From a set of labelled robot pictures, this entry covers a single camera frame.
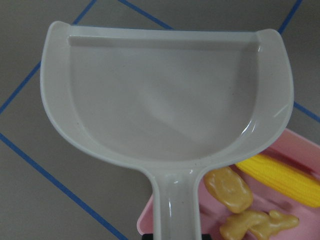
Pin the toy potato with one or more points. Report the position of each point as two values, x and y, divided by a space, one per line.
228 188

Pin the beige plastic dustpan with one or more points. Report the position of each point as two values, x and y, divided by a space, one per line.
171 104

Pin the pink plastic bin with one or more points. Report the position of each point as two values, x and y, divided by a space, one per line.
292 149

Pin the yellow toy corn cob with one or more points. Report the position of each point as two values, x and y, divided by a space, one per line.
281 177

